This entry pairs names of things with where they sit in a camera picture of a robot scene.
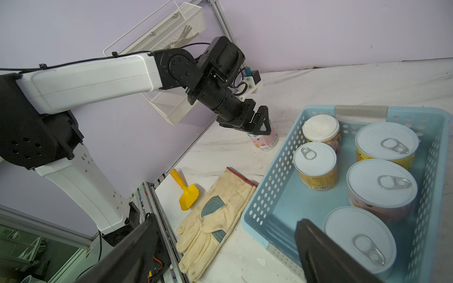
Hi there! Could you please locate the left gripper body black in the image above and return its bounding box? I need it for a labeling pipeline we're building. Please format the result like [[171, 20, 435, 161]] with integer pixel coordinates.
[[217, 98, 258, 132]]

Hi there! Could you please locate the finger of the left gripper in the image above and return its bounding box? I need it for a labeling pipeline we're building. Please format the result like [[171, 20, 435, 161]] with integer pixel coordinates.
[[247, 106, 271, 136]]

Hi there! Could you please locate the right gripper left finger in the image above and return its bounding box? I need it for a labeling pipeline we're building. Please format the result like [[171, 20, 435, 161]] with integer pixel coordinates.
[[76, 213, 161, 283]]

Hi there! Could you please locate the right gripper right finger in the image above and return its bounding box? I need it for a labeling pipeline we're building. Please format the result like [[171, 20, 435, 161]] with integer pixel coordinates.
[[295, 219, 380, 283]]

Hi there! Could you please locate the pink can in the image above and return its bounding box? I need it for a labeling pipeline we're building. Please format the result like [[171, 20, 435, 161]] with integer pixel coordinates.
[[247, 125, 278, 152]]

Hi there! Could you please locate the green can pull tab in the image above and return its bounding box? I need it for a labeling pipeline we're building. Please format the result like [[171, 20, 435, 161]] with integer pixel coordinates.
[[323, 206, 397, 280]]

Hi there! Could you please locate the orange can pull tab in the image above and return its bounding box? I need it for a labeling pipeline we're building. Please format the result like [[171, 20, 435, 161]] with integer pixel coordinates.
[[293, 142, 339, 192]]

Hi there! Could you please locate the pink can pull tab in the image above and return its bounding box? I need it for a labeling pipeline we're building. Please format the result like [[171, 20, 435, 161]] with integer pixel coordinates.
[[346, 159, 418, 224]]

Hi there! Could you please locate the yellow can pull tab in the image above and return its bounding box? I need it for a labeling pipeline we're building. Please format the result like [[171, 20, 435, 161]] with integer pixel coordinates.
[[355, 122, 419, 170]]

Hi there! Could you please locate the light blue plastic basket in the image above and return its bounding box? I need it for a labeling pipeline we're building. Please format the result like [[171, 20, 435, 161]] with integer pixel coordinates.
[[241, 105, 453, 283]]

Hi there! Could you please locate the white mesh lower bin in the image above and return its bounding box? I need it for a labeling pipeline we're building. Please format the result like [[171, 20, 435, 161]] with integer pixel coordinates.
[[141, 88, 197, 126]]

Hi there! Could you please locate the white mesh bin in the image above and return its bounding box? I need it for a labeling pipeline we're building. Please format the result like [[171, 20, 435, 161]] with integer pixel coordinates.
[[141, 88, 197, 126], [103, 1, 206, 57]]

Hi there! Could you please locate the beige work glove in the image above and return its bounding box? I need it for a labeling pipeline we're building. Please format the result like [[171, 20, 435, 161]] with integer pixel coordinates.
[[176, 167, 258, 281]]

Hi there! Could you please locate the yellow plastic scoop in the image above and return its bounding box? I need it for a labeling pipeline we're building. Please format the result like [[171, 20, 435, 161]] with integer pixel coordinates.
[[170, 169, 199, 211]]

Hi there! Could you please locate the white mesh upper bin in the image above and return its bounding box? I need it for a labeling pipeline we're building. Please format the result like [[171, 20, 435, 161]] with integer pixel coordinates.
[[103, 1, 206, 57]]

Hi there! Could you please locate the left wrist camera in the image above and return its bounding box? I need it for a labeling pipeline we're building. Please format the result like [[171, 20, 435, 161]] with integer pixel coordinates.
[[235, 68, 263, 102]]

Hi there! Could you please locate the aluminium frame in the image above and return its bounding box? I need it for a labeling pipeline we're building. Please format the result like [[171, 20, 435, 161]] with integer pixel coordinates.
[[189, 0, 238, 45]]

